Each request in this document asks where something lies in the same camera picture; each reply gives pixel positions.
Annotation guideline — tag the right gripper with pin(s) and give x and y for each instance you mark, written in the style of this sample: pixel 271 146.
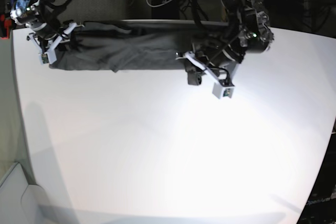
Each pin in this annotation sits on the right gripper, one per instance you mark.
pixel 46 47

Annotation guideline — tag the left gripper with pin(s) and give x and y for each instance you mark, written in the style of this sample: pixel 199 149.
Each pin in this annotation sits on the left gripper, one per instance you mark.
pixel 210 66

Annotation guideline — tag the dark grey t-shirt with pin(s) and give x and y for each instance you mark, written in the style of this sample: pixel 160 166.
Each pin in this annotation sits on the dark grey t-shirt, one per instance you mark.
pixel 131 46

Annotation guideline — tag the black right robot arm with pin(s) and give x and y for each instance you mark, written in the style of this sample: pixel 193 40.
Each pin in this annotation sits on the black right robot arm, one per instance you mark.
pixel 38 11

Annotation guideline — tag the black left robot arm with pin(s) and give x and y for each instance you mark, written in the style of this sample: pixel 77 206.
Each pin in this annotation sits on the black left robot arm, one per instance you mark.
pixel 219 51

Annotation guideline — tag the red and black clamp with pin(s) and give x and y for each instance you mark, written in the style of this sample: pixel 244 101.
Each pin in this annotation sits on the red and black clamp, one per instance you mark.
pixel 6 24

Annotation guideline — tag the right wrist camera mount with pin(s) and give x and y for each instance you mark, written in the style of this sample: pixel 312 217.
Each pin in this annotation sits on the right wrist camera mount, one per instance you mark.
pixel 44 30

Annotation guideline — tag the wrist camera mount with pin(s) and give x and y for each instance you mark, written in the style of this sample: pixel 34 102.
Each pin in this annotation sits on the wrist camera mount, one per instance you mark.
pixel 44 30
pixel 212 74

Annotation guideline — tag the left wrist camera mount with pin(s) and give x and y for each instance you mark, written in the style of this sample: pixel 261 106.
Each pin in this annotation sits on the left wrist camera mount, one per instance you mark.
pixel 212 74

